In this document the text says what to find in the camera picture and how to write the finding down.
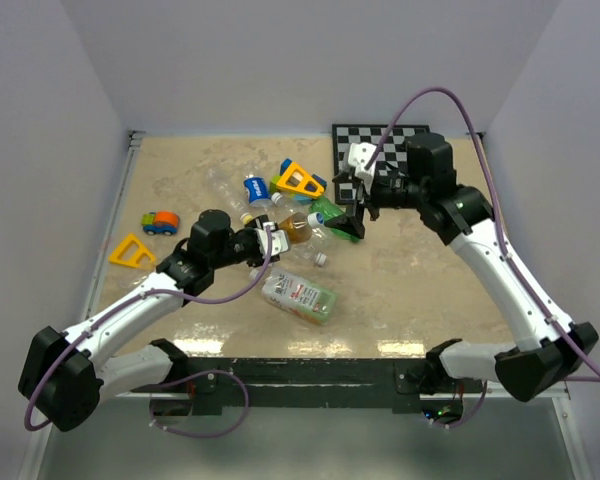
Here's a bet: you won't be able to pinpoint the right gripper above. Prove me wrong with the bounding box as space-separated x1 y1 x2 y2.
325 168 428 238

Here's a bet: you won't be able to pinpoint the white blue bottle cap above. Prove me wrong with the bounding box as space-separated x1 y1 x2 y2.
307 212 324 228

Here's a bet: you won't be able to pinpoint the amber tea bottle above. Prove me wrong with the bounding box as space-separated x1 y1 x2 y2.
277 212 313 245

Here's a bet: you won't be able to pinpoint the clear bottle white cap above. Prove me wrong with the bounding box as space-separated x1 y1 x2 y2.
271 192 307 222
290 238 327 267

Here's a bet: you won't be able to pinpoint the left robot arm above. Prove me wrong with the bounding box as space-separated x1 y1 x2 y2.
18 210 291 432

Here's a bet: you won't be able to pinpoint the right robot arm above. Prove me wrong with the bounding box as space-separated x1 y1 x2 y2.
327 132 599 402

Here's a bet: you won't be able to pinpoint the green plastic bottle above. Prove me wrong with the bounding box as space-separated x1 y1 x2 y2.
309 196 359 243

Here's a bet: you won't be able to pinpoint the blue pepsi bottle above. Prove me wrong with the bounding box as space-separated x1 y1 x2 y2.
243 175 273 208

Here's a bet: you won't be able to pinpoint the clear bottle yellow cap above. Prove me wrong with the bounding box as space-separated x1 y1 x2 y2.
205 167 253 225

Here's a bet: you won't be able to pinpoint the white green tea bottle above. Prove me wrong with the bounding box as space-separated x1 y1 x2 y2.
257 267 337 325

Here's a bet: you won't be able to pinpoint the yellow triangle toy block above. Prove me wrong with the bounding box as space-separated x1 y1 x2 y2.
274 159 327 199
108 233 157 270

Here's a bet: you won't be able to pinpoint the colourful toy car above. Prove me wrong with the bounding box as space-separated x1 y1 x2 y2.
141 211 180 236

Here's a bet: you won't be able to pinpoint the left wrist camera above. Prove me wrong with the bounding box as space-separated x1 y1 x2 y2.
256 222 291 257

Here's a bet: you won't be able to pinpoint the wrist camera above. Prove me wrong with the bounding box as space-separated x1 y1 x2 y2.
345 142 376 181
256 222 291 257

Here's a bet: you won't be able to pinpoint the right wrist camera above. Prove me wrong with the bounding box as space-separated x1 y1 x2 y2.
345 142 376 181

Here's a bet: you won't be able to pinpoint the aluminium frame rail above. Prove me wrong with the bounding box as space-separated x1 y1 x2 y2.
77 130 146 323

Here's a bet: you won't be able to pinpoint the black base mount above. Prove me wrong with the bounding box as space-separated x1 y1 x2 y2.
136 357 456 414

